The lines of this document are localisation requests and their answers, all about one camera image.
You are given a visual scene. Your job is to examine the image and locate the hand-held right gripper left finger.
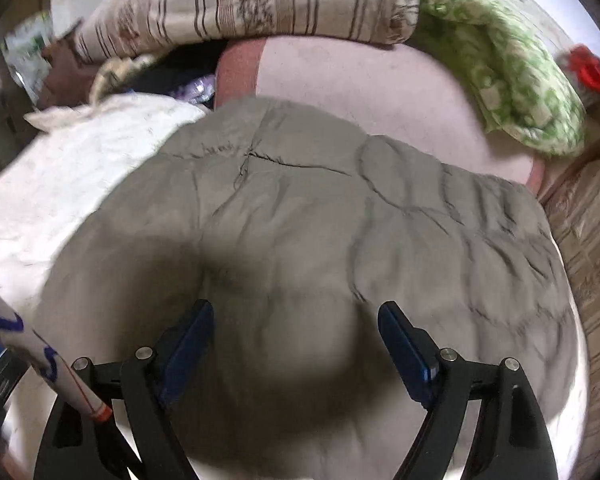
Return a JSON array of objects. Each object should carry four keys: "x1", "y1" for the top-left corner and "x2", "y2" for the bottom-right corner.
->
[{"x1": 32, "y1": 299, "x2": 216, "y2": 480}]

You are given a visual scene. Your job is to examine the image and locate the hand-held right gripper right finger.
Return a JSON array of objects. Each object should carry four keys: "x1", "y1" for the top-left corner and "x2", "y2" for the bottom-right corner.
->
[{"x1": 377, "y1": 301, "x2": 561, "y2": 480}]

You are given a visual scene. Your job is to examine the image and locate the olive puffer jacket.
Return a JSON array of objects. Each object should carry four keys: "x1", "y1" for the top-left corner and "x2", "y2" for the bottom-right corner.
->
[{"x1": 32, "y1": 97, "x2": 581, "y2": 480}]

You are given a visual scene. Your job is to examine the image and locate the white patterned bed sheet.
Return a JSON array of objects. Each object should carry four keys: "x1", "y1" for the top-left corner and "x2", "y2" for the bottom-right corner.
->
[{"x1": 0, "y1": 94, "x2": 591, "y2": 480}]

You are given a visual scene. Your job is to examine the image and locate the large striped floral cushion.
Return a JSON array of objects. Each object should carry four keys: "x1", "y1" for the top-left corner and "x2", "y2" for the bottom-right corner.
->
[{"x1": 540, "y1": 150, "x2": 600, "y2": 461}]

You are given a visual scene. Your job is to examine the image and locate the crinkled plastic wrapper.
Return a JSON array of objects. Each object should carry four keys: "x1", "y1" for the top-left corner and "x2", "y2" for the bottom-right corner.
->
[{"x1": 172, "y1": 74, "x2": 217, "y2": 107}]

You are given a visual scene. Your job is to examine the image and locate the pink brown pillow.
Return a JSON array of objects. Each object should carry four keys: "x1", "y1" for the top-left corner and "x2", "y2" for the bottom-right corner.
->
[{"x1": 215, "y1": 35, "x2": 547, "y2": 197}]

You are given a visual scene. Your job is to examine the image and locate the brown cloth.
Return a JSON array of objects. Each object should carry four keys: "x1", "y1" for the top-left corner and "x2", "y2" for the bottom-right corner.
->
[{"x1": 40, "y1": 35, "x2": 101, "y2": 111}]

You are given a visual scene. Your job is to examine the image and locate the cream knitted cloth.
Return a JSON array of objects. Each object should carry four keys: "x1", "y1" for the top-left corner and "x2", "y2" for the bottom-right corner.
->
[{"x1": 87, "y1": 52, "x2": 158, "y2": 106}]

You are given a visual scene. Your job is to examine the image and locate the green patterned blanket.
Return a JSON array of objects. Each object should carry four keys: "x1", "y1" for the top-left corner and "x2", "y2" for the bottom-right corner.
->
[{"x1": 405, "y1": 0, "x2": 588, "y2": 157}]

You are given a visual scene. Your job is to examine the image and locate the small red ornament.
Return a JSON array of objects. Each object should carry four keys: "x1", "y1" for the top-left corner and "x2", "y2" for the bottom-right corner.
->
[{"x1": 562, "y1": 45, "x2": 600, "y2": 97}]

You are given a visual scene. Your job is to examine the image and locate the small striped floral pillow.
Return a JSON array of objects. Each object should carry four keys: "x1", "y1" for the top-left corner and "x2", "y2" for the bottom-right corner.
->
[{"x1": 50, "y1": 0, "x2": 421, "y2": 63}]

